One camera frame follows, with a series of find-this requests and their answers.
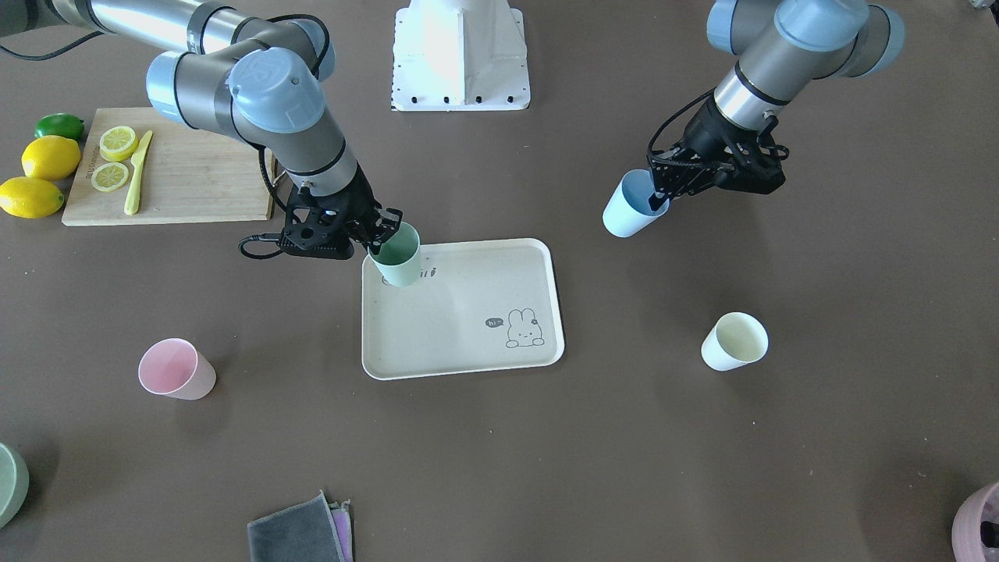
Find lower lemon slice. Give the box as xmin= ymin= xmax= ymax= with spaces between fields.
xmin=90 ymin=162 xmax=130 ymax=193

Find green lime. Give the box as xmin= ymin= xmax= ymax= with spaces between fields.
xmin=34 ymin=112 xmax=85 ymax=141

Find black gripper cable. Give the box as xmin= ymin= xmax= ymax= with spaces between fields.
xmin=648 ymin=88 xmax=716 ymax=165
xmin=238 ymin=148 xmax=291 ymax=261

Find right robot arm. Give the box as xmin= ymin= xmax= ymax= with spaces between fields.
xmin=2 ymin=1 xmax=402 ymax=259

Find green plastic bowl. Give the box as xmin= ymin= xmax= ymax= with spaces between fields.
xmin=1 ymin=443 xmax=30 ymax=528

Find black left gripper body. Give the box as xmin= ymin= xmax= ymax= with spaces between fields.
xmin=646 ymin=97 xmax=789 ymax=197

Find pink bucket with ice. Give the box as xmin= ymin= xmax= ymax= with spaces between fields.
xmin=951 ymin=482 xmax=998 ymax=561

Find green plastic cup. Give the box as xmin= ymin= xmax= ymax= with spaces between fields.
xmin=368 ymin=222 xmax=421 ymax=287

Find cream rabbit serving tray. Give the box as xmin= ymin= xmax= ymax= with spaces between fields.
xmin=361 ymin=238 xmax=565 ymax=381

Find whole lemon lower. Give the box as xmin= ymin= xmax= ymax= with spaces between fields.
xmin=1 ymin=176 xmax=65 ymax=219

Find pink plastic cup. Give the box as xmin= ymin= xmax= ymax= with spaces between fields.
xmin=137 ymin=338 xmax=217 ymax=400

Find cream plastic cup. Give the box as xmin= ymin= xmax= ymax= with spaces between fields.
xmin=702 ymin=311 xmax=770 ymax=372

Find blue plastic cup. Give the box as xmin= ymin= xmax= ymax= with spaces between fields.
xmin=602 ymin=169 xmax=660 ymax=238

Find grey folded cloth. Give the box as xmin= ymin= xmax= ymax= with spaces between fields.
xmin=247 ymin=493 xmax=340 ymax=561

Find upper lemon slice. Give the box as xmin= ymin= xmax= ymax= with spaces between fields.
xmin=98 ymin=126 xmax=140 ymax=162

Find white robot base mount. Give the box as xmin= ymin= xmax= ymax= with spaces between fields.
xmin=390 ymin=1 xmax=531 ymax=112

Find whole lemon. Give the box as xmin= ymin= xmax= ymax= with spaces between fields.
xmin=21 ymin=135 xmax=81 ymax=181
xmin=1 ymin=176 xmax=65 ymax=219

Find lemon slice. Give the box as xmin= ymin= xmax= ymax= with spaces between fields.
xmin=98 ymin=126 xmax=140 ymax=162
xmin=90 ymin=162 xmax=130 ymax=193

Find whole lemon upper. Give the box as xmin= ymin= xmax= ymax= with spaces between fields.
xmin=21 ymin=135 xmax=81 ymax=181

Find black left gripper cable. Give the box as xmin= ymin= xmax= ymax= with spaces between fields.
xmin=648 ymin=88 xmax=716 ymax=165

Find purple folded cloth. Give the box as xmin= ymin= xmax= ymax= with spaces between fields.
xmin=329 ymin=500 xmax=354 ymax=562

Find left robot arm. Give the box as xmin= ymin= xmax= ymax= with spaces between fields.
xmin=646 ymin=1 xmax=905 ymax=212

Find yellow plastic knife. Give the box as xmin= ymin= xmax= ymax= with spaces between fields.
xmin=123 ymin=130 xmax=154 ymax=215

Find wooden cutting board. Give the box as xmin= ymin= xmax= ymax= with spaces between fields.
xmin=62 ymin=107 xmax=272 ymax=226

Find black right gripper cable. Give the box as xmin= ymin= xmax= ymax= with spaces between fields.
xmin=238 ymin=148 xmax=291 ymax=261

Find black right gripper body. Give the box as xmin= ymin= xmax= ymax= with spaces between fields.
xmin=279 ymin=170 xmax=375 ymax=260

